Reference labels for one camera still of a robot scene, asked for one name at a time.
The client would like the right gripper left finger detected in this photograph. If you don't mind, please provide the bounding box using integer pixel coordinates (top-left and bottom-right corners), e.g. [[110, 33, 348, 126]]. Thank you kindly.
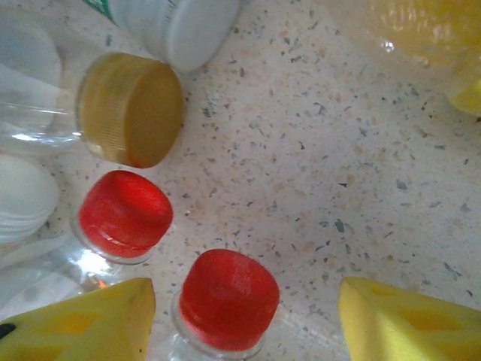
[[0, 277, 157, 361]]

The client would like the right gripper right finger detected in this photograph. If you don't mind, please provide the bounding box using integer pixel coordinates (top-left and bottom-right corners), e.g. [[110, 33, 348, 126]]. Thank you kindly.
[[337, 276, 481, 361]]

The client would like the clear bottle red white label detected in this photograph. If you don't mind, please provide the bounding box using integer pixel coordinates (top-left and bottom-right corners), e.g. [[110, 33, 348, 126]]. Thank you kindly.
[[0, 169, 174, 320]]

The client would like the red label cola bottle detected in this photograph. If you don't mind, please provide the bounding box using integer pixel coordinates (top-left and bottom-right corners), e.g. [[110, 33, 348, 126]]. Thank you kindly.
[[171, 247, 281, 361]]

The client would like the clear bottle orange label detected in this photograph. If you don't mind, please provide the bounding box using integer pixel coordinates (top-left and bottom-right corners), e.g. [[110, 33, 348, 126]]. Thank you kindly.
[[0, 7, 185, 170]]

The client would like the yellow orange juice bottle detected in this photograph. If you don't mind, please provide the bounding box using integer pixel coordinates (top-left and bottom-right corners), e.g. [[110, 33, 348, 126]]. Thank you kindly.
[[326, 0, 481, 117]]

